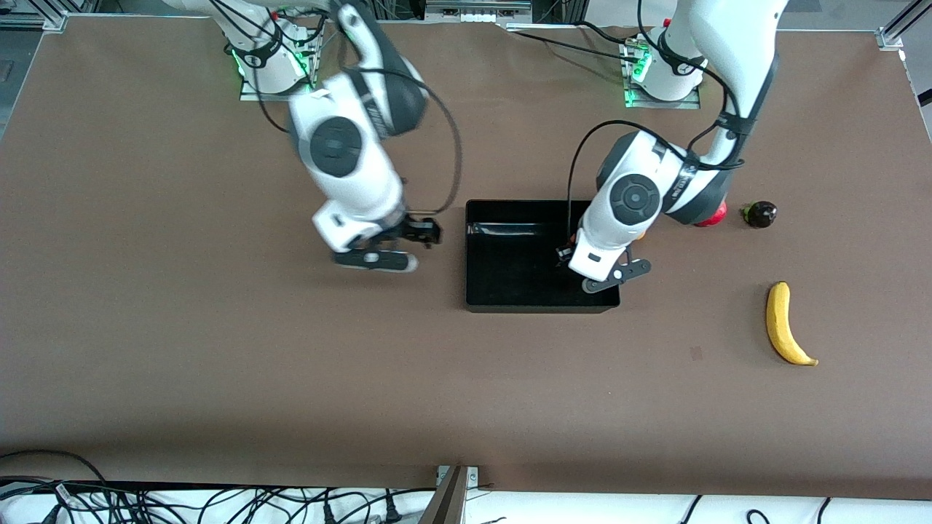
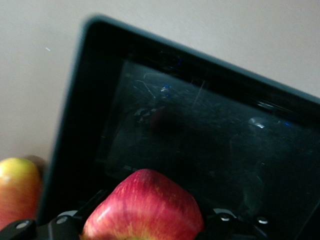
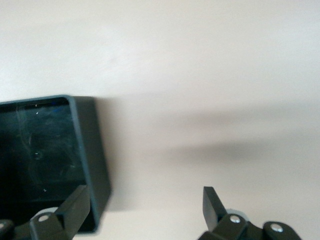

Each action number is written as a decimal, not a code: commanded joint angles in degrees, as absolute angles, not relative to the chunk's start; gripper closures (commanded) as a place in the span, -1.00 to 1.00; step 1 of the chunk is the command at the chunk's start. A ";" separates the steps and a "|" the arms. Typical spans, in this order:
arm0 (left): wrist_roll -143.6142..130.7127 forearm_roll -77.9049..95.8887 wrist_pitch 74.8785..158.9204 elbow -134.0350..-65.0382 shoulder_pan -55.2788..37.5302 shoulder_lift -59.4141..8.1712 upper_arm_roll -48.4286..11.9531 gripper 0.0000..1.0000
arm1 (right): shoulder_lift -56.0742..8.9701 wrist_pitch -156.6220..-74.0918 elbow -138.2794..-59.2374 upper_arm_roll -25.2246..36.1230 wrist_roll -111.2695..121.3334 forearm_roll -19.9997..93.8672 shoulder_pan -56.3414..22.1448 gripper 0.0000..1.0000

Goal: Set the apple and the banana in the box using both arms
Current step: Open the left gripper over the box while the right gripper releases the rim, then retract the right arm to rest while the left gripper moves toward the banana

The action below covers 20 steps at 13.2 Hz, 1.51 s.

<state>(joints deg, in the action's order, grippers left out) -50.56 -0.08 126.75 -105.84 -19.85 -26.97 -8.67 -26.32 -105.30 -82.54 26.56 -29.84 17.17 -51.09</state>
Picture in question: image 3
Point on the black plastic box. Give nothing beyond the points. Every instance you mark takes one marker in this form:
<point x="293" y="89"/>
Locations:
<point x="86" y="140"/>

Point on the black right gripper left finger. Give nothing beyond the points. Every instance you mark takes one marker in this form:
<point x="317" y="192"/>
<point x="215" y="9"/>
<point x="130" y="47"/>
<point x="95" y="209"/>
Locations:
<point x="72" y="210"/>

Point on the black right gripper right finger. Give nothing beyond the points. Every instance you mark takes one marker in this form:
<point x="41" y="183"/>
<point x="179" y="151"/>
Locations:
<point x="215" y="212"/>

